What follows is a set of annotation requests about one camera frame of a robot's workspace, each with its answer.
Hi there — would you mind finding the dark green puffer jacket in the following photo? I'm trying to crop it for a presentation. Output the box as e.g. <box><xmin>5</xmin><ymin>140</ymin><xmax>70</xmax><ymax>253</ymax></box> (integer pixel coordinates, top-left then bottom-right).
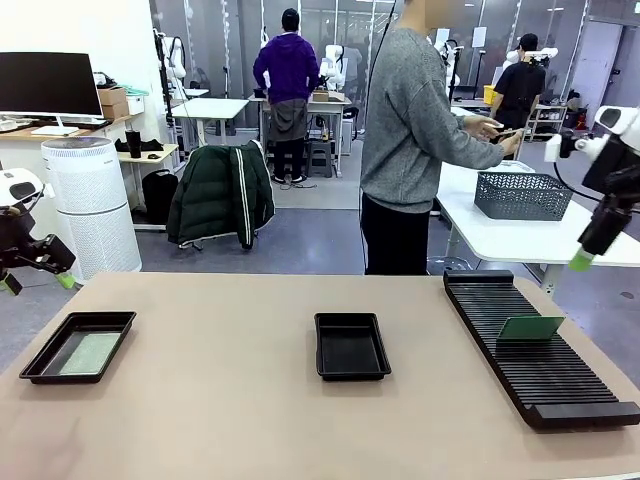
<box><xmin>166</xmin><ymin>141</ymin><xmax>276</xmax><ymax>251</ymax></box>

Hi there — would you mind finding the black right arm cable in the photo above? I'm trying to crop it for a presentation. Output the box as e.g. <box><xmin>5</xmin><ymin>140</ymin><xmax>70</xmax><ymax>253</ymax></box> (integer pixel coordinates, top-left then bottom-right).
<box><xmin>552</xmin><ymin>158</ymin><xmax>601</xmax><ymax>201</ymax></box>

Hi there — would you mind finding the black backpack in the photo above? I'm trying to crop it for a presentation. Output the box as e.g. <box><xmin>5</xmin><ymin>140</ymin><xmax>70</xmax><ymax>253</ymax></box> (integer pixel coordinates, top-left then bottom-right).
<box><xmin>141</xmin><ymin>168</ymin><xmax>180</xmax><ymax>225</ymax></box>

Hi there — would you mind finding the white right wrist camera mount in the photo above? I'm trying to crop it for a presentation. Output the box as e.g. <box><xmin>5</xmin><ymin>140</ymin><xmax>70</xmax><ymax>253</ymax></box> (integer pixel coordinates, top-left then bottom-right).
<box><xmin>544</xmin><ymin>128</ymin><xmax>610</xmax><ymax>163</ymax></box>

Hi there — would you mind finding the wooden topped white desk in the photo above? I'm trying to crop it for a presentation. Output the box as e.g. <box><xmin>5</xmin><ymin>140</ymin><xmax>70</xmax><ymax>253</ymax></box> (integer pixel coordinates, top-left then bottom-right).
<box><xmin>0</xmin><ymin>113</ymin><xmax>149</xmax><ymax>176</ymax></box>

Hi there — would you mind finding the office chair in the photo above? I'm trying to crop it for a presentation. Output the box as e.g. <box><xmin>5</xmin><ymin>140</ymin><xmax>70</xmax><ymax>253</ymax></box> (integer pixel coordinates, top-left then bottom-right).
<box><xmin>187</xmin><ymin>138</ymin><xmax>266</xmax><ymax>252</ymax></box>

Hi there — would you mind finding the black plastic ESD tray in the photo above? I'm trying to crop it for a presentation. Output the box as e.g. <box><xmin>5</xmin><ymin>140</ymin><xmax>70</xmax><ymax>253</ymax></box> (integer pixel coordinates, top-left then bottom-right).
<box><xmin>313</xmin><ymin>312</ymin><xmax>393</xmax><ymax>383</ymax></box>
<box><xmin>18</xmin><ymin>310</ymin><xmax>138</xmax><ymax>386</ymax></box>

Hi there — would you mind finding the metal storage shelf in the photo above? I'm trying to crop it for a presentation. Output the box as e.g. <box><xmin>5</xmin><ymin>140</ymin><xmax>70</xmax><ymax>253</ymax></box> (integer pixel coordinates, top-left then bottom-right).
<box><xmin>528</xmin><ymin>102</ymin><xmax>570</xmax><ymax>142</ymax></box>

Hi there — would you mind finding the black slotted board rack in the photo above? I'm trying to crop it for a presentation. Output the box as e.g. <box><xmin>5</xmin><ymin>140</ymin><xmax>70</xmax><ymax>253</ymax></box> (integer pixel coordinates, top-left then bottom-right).
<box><xmin>442</xmin><ymin>269</ymin><xmax>640</xmax><ymax>434</ymax></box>

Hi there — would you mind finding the grey door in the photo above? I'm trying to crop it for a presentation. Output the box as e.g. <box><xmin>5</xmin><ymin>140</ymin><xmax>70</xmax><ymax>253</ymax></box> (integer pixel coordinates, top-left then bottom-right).
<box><xmin>573</xmin><ymin>19</ymin><xmax>626</xmax><ymax>132</ymax></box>

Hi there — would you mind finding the white work table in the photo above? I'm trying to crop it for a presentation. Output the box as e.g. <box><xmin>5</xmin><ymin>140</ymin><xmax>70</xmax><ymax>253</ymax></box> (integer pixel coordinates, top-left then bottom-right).
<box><xmin>248</xmin><ymin>92</ymin><xmax>354</xmax><ymax>176</ymax></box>

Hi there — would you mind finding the person in grey sweater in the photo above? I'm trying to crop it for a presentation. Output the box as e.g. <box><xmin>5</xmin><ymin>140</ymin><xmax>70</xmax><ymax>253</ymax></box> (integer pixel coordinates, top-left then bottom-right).
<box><xmin>359</xmin><ymin>0</ymin><xmax>526</xmax><ymax>277</ymax></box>

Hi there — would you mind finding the black tumbler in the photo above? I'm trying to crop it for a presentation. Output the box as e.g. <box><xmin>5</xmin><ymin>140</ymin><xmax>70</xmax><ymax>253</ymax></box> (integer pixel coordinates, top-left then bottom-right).
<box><xmin>124</xmin><ymin>128</ymin><xmax>144</xmax><ymax>160</ymax></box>

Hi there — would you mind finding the person in black shirt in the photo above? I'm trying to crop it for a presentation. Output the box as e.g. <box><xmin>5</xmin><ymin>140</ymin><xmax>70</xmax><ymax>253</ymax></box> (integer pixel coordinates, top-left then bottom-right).
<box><xmin>491</xmin><ymin>32</ymin><xmax>548</xmax><ymax>132</ymax></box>

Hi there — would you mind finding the brown cardboard box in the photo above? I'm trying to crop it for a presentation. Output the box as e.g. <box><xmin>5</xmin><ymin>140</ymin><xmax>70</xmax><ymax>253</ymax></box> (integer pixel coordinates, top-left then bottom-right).
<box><xmin>97</xmin><ymin>87</ymin><xmax>131</xmax><ymax>121</ymax></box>

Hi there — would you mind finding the person in purple hoodie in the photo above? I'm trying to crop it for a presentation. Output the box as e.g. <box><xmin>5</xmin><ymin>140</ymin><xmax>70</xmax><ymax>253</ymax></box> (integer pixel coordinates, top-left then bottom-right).
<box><xmin>252</xmin><ymin>7</ymin><xmax>322</xmax><ymax>185</ymax></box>

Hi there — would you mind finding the grey plastic basket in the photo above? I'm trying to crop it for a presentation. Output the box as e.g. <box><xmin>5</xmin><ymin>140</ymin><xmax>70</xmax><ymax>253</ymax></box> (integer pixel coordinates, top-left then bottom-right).
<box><xmin>473</xmin><ymin>170</ymin><xmax>575</xmax><ymax>222</ymax></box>

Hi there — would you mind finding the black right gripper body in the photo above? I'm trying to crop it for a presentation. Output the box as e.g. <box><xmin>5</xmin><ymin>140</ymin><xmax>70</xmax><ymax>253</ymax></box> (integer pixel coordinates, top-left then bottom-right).
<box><xmin>582</xmin><ymin>137</ymin><xmax>640</xmax><ymax>201</ymax></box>

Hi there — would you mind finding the white cylindrical air purifier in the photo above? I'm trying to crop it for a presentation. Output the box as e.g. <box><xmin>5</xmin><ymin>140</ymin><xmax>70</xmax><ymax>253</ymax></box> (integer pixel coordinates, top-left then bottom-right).
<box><xmin>40</xmin><ymin>136</ymin><xmax>143</xmax><ymax>282</ymax></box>

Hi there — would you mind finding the person's left hand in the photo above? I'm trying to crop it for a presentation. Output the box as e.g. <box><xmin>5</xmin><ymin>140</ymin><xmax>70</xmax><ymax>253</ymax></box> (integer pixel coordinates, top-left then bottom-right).
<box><xmin>473</xmin><ymin>117</ymin><xmax>504</xmax><ymax>141</ymax></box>

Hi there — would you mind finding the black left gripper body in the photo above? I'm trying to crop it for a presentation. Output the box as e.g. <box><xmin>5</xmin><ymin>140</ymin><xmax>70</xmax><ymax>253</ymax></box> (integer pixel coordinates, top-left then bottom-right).
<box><xmin>0</xmin><ymin>202</ymin><xmax>41</xmax><ymax>274</ymax></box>

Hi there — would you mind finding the black computer monitor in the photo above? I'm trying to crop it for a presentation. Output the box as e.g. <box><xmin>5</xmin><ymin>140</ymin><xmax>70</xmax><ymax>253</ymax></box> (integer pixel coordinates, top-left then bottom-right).
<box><xmin>0</xmin><ymin>51</ymin><xmax>105</xmax><ymax>137</ymax></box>

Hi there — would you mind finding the black step stool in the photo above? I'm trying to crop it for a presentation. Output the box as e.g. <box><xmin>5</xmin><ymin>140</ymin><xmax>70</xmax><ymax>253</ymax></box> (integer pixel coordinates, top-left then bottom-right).
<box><xmin>304</xmin><ymin>139</ymin><xmax>336</xmax><ymax>180</ymax></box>

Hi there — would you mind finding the white side table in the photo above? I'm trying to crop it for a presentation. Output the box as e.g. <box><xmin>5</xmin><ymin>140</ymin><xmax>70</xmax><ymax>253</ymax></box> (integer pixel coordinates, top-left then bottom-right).
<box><xmin>433</xmin><ymin>158</ymin><xmax>640</xmax><ymax>301</ymax></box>

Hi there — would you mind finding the green perforated circuit board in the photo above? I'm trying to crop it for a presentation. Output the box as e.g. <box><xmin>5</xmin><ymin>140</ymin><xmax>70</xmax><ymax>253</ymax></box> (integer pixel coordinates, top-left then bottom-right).
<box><xmin>495</xmin><ymin>315</ymin><xmax>567</xmax><ymax>343</ymax></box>
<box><xmin>58</xmin><ymin>331</ymin><xmax>124</xmax><ymax>377</ymax></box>

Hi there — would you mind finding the black cloth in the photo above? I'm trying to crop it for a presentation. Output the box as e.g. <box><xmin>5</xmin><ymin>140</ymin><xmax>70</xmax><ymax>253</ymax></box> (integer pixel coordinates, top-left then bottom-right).
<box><xmin>114</xmin><ymin>138</ymin><xmax>166</xmax><ymax>153</ymax></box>

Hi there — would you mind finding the small white table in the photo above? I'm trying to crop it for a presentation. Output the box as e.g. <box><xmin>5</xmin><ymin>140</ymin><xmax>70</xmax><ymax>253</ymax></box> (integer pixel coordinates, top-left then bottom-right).
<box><xmin>117</xmin><ymin>143</ymin><xmax>180</xmax><ymax>232</ymax></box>

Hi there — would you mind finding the white standing table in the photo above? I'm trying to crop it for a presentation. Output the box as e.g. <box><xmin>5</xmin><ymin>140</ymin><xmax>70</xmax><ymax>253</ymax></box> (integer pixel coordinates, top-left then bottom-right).
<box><xmin>171</xmin><ymin>97</ymin><xmax>250</xmax><ymax>149</ymax></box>

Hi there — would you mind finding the person's right forearm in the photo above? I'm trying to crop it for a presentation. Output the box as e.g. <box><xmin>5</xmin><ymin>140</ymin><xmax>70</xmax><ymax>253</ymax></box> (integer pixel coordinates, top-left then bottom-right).
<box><xmin>439</xmin><ymin>144</ymin><xmax>506</xmax><ymax>171</ymax></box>

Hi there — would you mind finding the person's left forearm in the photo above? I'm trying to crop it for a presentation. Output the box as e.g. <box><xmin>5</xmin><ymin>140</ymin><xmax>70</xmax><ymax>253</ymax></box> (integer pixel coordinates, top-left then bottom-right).
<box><xmin>452</xmin><ymin>113</ymin><xmax>489</xmax><ymax>132</ymax></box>

